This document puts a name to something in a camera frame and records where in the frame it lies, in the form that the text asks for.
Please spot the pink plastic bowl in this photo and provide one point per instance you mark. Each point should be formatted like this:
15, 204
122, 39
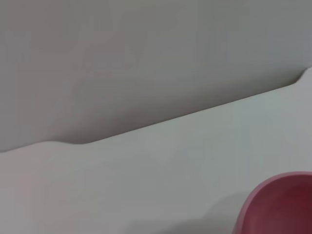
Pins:
280, 207

